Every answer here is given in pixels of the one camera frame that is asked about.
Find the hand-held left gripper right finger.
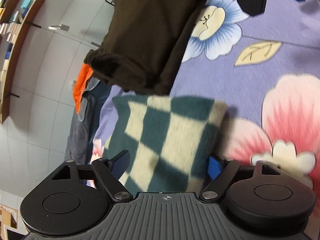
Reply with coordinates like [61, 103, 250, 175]
[200, 156, 289, 202]

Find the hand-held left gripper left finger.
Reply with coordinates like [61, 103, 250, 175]
[51, 149, 133, 202]

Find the green cream checkered sweater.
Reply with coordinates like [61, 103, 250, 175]
[102, 95, 228, 194]

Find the dark navy garment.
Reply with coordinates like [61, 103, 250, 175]
[65, 77, 113, 165]

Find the orange cloth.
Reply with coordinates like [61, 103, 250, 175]
[72, 64, 93, 114]

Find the purple floral blanket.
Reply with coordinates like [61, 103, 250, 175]
[91, 0, 320, 240]

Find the folded dark brown garment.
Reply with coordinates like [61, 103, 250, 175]
[83, 0, 208, 96]

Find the wooden furniture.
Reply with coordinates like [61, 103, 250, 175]
[0, 204, 18, 230]

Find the row of books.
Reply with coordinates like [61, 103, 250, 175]
[0, 0, 38, 80]

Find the long curved wooden wall shelf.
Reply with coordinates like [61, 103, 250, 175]
[0, 0, 45, 124]

